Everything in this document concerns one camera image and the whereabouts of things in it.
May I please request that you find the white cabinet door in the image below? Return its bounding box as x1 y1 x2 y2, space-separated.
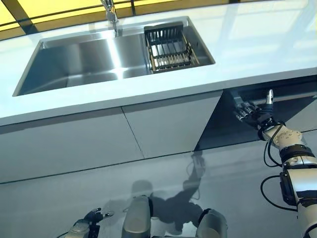
121 90 224 160
0 105 146 184

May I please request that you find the chrome pull-down faucet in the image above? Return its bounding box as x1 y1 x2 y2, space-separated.
101 0 124 38

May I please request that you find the dark metal window frame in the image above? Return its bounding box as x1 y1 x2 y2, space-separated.
0 0 239 33

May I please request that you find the black dish drainer rack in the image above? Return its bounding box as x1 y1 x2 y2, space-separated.
143 21 199 75

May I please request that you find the stainless steel sink basin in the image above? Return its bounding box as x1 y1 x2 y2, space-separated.
12 15 216 98

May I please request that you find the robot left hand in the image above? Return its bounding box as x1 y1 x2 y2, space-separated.
82 207 115 225

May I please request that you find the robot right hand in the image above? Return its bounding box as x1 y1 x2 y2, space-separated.
232 89 281 130

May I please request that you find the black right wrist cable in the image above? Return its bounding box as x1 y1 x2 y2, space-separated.
260 123 298 213

